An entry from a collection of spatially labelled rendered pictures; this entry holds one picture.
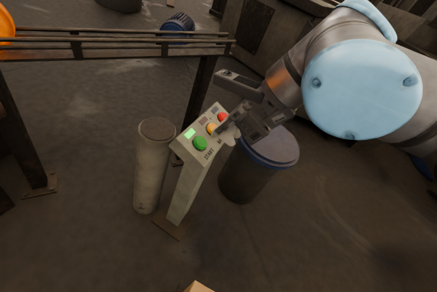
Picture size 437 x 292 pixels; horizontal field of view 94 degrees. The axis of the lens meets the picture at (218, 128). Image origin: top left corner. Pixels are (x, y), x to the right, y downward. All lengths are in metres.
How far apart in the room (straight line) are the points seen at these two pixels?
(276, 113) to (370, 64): 0.23
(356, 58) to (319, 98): 0.04
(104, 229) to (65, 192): 0.25
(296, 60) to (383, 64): 0.16
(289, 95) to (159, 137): 0.43
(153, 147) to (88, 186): 0.57
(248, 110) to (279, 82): 0.10
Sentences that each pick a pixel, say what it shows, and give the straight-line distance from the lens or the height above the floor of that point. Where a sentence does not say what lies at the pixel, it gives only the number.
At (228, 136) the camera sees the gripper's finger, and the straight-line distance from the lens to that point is 0.47.
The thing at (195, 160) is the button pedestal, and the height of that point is 0.59.
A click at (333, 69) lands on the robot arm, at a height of 0.96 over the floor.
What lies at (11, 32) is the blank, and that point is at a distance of 0.75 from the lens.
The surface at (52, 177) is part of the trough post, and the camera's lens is 1.23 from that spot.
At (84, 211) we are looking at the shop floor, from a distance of 1.13.
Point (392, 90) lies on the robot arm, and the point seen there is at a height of 0.96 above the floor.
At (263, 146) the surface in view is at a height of 0.43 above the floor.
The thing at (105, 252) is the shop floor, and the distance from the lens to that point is 1.05.
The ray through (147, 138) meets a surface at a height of 0.52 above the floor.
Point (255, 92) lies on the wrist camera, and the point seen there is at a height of 0.83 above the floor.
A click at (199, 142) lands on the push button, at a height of 0.61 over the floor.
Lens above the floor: 1.01
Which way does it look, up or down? 40 degrees down
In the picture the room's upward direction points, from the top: 24 degrees clockwise
